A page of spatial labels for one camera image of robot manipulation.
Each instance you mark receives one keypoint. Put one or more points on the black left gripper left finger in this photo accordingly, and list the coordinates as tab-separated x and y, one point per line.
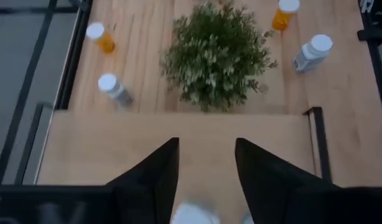
153	186

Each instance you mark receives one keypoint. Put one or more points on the green plant in black pot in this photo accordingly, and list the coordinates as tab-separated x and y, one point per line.
216	56

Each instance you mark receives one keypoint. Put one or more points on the black aluminium table frame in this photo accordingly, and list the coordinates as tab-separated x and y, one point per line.
74	56

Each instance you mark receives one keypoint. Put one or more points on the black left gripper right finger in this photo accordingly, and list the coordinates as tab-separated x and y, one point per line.
272	193

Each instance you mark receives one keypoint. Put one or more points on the orange medicine bottle white cap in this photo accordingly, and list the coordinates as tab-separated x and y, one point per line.
100	37
281	20

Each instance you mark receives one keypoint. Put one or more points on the wooden shelf with black frame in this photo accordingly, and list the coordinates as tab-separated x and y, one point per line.
116	143

